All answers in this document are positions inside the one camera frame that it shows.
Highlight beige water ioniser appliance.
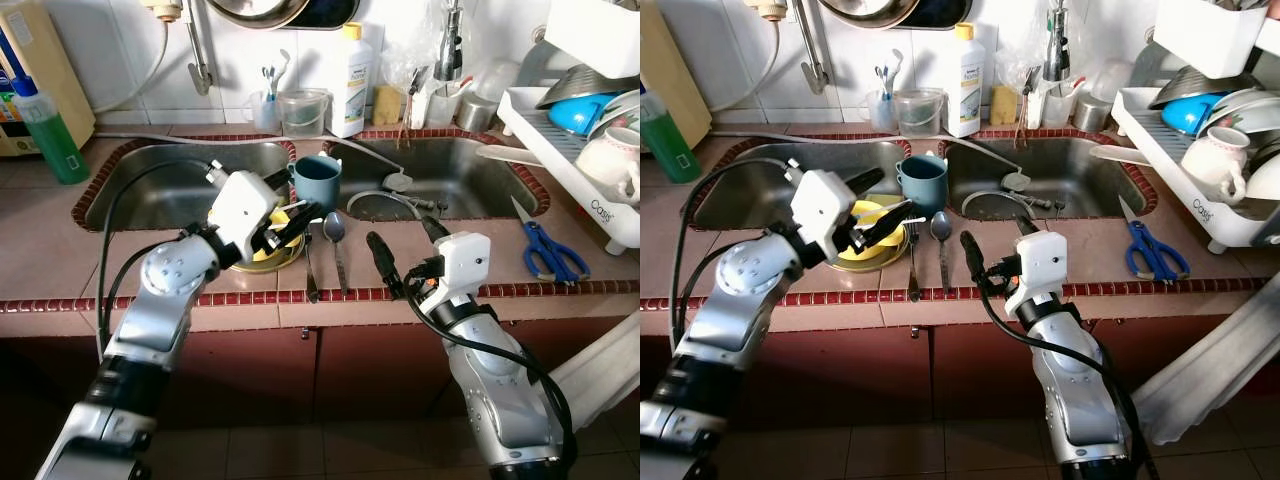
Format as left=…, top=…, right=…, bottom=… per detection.
left=640, top=0, right=713, bottom=151
left=0, top=0, right=97, bottom=159

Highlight white plate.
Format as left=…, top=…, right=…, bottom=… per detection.
left=590, top=90, right=641, bottom=141
left=1200, top=88, right=1280, bottom=141

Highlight white utensil container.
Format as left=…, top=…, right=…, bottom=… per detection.
left=410, top=80, right=471, bottom=129
left=1025, top=80, right=1081, bottom=129

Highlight white patterned mug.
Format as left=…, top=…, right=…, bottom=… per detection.
left=1180, top=125, right=1253, bottom=204
left=575, top=127, right=641, bottom=204

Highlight small steel bowl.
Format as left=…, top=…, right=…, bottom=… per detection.
left=228, top=235, right=308, bottom=274
left=830, top=235, right=916, bottom=271

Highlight white plastic box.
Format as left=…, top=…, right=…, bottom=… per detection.
left=545, top=0, right=641, bottom=81
left=1153, top=0, right=1269, bottom=81

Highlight hanging black pan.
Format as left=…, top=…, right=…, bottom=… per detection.
left=290, top=0, right=361, bottom=31
left=900, top=0, right=973, bottom=31

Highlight white detergent bottle yellow cap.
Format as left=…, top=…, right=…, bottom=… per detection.
left=330, top=22, right=376, bottom=139
left=945, top=22, right=989, bottom=139

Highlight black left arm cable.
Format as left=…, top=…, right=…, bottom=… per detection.
left=95, top=157, right=223, bottom=366
left=668, top=155, right=801, bottom=351

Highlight white ribbed sheet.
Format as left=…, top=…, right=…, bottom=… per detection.
left=1130, top=270, right=1280, bottom=446
left=545, top=310, right=641, bottom=431

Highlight clear plastic bag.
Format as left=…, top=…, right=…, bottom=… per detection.
left=380, top=30, right=441, bottom=96
left=1000, top=30, right=1051, bottom=96

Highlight blue plastic bowl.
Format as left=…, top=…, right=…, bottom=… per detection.
left=1160, top=92, right=1226, bottom=136
left=545, top=92, right=611, bottom=136

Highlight green soap bottle blue cap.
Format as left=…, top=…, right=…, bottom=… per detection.
left=640, top=90, right=701, bottom=184
left=10, top=75, right=91, bottom=186

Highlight clear plastic measuring jug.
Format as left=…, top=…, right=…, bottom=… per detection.
left=277, top=88, right=331, bottom=139
left=893, top=88, right=946, bottom=138

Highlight large steel bowl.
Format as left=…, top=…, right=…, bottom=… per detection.
left=535, top=63, right=626, bottom=111
left=1148, top=63, right=1236, bottom=111

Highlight white plastic dish rack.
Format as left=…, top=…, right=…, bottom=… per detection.
left=475, top=85, right=641, bottom=256
left=1088, top=85, right=1280, bottom=251

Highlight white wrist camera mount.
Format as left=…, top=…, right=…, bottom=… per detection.
left=425, top=232, right=493, bottom=313
left=1003, top=232, right=1071, bottom=319
left=790, top=168, right=858, bottom=263
left=205, top=168, right=278, bottom=264

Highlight white wall hose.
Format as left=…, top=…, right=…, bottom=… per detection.
left=705, top=15, right=788, bottom=113
left=93, top=15, right=173, bottom=116

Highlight dark red base cabinet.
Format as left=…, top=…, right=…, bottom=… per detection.
left=640, top=315, right=1280, bottom=436
left=0, top=315, right=641, bottom=436

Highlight hanging steel pan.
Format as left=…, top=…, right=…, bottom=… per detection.
left=205, top=0, right=311, bottom=31
left=818, top=0, right=921, bottom=31

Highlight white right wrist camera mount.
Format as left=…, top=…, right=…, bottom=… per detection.
left=1003, top=232, right=1071, bottom=319
left=425, top=232, right=493, bottom=313

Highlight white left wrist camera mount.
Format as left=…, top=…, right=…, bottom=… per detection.
left=205, top=168, right=278, bottom=264
left=790, top=168, right=858, bottom=263

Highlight yellow plastic bowl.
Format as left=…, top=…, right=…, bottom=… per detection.
left=835, top=198, right=916, bottom=263
left=235, top=205, right=304, bottom=264

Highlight steel cup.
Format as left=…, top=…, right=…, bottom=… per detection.
left=455, top=92, right=498, bottom=133
left=1072, top=92, right=1114, bottom=133

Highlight blue handled scissors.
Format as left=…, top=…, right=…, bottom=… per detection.
left=510, top=196, right=591, bottom=286
left=1118, top=195, right=1193, bottom=284

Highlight small white toothbrush cup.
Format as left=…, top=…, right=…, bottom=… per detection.
left=865, top=90, right=898, bottom=134
left=245, top=90, right=283, bottom=134

